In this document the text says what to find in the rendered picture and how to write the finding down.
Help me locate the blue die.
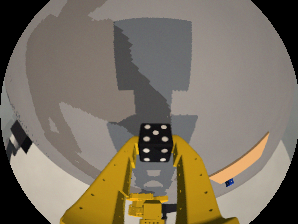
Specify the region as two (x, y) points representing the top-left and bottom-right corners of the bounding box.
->
(225, 178), (234, 187)

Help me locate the orange mat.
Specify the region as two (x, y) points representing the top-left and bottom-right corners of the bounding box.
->
(209, 131), (269, 184)

